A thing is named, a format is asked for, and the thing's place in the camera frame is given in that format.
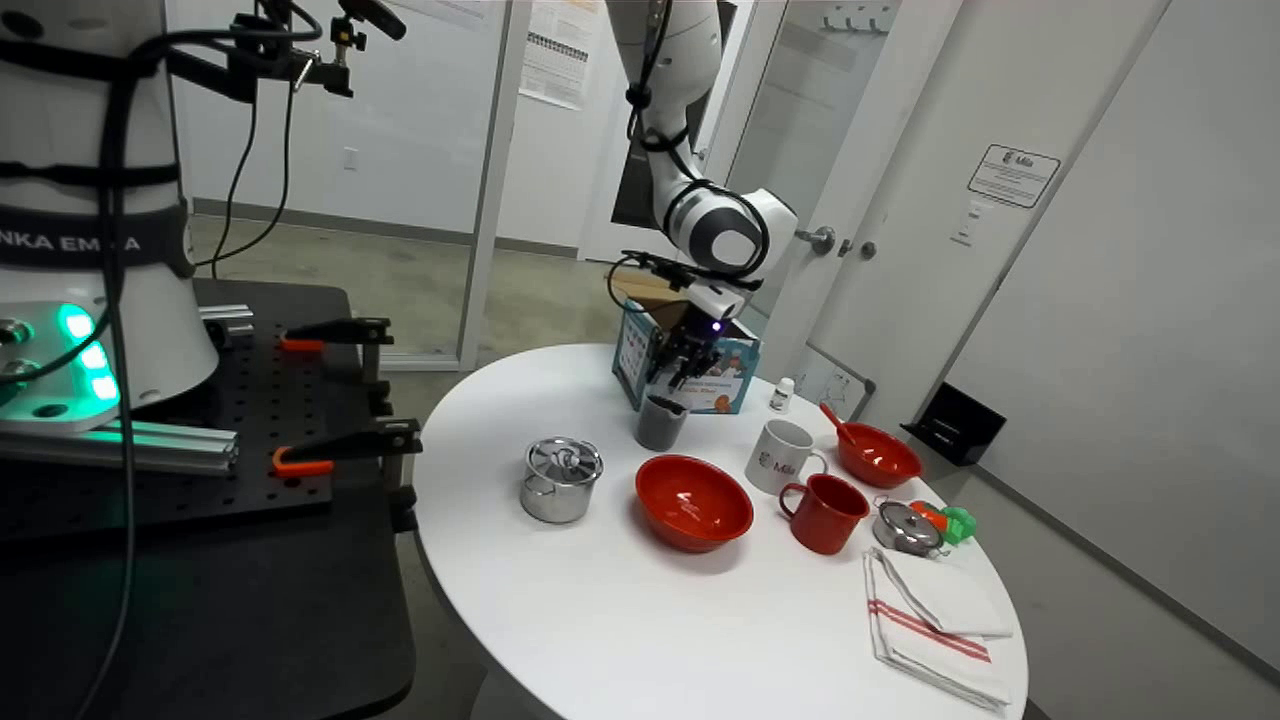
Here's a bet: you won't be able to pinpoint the paper poster on glass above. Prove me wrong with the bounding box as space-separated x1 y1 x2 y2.
515 0 602 112

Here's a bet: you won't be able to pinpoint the white cloth red stripes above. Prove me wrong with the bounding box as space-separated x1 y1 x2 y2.
861 539 1020 715

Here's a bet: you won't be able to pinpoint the blue printed cardboard box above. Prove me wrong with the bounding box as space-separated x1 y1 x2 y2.
605 262 765 418

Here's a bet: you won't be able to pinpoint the black hanging cable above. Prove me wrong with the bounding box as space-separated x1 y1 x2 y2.
72 32 175 720

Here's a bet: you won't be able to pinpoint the steel pot with lid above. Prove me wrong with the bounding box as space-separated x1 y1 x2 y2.
515 430 610 526

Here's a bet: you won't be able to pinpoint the white mug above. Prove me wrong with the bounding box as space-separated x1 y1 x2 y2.
746 415 832 497

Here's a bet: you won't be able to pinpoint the black case on shelf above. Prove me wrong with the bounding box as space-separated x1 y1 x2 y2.
906 378 1014 467

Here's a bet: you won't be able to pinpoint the small red bowl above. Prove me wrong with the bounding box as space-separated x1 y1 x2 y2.
836 418 928 490

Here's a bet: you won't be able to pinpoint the silver door handle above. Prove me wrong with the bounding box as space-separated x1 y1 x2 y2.
797 222 882 262

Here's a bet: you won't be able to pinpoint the black perforated robot table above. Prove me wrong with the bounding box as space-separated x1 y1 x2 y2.
0 276 420 720

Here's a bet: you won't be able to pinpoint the small steel strainer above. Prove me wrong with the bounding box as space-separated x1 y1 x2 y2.
870 497 949 557

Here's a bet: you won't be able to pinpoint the aluminium rail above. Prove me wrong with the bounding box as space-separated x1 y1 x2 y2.
0 415 243 481

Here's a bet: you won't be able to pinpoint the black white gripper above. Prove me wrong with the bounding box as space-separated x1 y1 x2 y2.
648 280 752 401

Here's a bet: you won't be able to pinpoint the red mug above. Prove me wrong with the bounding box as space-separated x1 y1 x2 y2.
777 473 872 560

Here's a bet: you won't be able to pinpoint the black clamp orange handle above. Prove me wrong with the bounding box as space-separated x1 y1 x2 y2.
269 415 427 487
272 312 401 364

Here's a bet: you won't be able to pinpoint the red spoon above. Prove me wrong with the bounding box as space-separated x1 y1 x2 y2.
817 401 863 452

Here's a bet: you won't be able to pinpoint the small leaning whiteboard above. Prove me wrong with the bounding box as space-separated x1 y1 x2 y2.
797 342 882 422

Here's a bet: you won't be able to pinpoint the black camera rig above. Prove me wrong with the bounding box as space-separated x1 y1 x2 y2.
218 0 412 100

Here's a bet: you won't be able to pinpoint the large red bowl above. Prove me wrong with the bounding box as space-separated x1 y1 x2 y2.
634 452 762 557

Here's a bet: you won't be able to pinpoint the white wall sign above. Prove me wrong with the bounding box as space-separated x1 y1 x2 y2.
965 141 1067 212

